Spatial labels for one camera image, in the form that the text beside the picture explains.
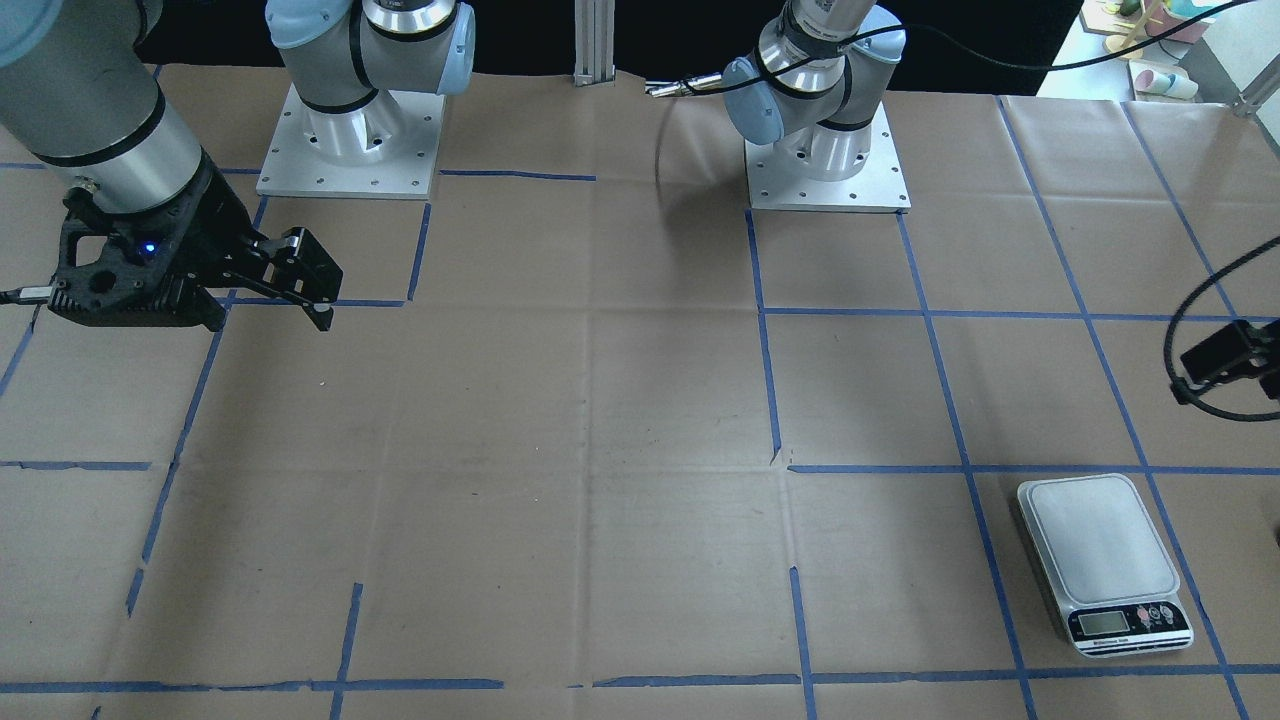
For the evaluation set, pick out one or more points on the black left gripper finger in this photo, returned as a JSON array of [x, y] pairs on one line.
[[1241, 350]]

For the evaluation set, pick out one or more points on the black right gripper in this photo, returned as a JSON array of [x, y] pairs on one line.
[[208, 226]]

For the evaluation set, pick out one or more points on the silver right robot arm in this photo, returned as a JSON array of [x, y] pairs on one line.
[[74, 86]]

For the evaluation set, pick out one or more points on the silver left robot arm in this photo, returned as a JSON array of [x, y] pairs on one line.
[[824, 63]]

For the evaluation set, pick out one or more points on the silver digital kitchen scale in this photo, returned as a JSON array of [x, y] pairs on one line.
[[1110, 576]]

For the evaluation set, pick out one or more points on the brown paper table cover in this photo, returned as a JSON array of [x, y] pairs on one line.
[[592, 438]]

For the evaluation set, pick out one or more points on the aluminium frame post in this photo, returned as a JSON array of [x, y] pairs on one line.
[[594, 39]]

